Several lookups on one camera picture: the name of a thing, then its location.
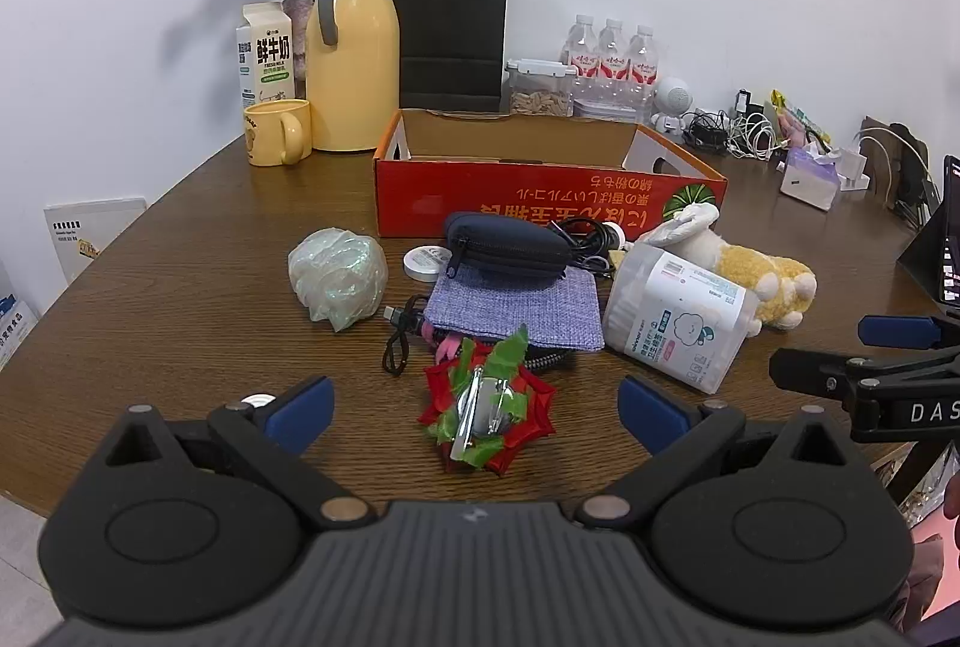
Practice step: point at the pink glass vase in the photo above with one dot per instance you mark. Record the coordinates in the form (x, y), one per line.
(298, 39)

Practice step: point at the white charger block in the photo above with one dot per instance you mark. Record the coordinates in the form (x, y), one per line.
(851, 167)

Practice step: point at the clear water bottle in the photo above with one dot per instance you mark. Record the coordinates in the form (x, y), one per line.
(613, 54)
(643, 60)
(579, 50)

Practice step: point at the dark brown bag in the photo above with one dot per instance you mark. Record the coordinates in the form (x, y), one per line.
(896, 155)

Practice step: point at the clear seed container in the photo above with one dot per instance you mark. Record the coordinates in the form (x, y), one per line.
(540, 99)

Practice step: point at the black power adapter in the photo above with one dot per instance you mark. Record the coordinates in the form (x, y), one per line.
(750, 103)

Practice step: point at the red green ribbon hair clip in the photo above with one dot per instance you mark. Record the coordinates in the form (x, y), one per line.
(525, 418)

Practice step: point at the smartphone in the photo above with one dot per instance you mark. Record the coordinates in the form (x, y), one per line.
(952, 227)

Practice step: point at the pink plastic item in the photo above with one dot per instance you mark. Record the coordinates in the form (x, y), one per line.
(446, 343)

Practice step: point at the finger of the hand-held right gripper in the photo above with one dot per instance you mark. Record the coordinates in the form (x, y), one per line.
(810, 368)
(900, 330)

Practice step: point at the black paper bag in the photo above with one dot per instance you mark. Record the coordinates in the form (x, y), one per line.
(450, 17)

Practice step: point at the black phone stand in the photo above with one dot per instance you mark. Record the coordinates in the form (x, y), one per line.
(926, 264)

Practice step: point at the cotton swab box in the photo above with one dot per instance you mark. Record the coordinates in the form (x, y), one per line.
(675, 317)

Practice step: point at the white blue printed box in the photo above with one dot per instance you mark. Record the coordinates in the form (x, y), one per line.
(15, 324)

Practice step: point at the yellow green snack packet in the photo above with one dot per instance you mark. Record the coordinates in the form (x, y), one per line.
(802, 118)

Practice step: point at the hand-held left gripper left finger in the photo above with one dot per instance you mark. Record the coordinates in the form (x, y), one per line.
(304, 414)

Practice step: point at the yellow thermos jug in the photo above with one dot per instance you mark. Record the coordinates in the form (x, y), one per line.
(352, 77)

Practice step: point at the red cardboard box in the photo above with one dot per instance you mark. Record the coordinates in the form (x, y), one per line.
(487, 197)

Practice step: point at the purple tissue pack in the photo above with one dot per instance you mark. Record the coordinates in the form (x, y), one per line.
(810, 182)

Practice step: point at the bubble wrap ball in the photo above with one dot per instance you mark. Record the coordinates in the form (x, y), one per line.
(337, 279)

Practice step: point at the yellow ceramic mug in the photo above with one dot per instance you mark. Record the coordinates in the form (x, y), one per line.
(262, 137)

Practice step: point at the dark blue zip pouch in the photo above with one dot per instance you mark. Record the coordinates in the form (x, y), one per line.
(506, 242)

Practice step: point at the blue grey fabric pouch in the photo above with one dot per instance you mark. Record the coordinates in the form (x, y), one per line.
(517, 309)

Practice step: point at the white yellow plush toy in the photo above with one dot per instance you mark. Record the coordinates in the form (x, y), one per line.
(772, 272)

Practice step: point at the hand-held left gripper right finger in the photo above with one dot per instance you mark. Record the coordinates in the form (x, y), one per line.
(652, 418)

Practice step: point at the white milk carton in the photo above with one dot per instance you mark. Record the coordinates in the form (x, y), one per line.
(266, 54)

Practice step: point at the white cardboard box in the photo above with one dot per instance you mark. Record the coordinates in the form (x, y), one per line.
(90, 234)

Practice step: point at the white robot toy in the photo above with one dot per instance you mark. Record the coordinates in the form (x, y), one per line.
(671, 95)

